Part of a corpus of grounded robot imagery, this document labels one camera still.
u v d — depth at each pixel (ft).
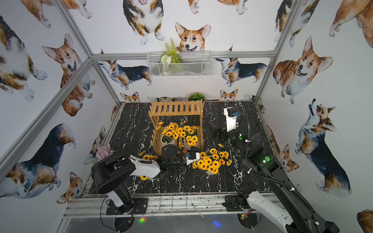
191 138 2.61
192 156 2.11
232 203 2.41
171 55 2.68
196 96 3.59
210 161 2.39
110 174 1.50
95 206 2.47
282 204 1.42
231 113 1.70
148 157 2.45
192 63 3.03
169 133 2.75
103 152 2.68
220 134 1.82
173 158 2.14
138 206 2.42
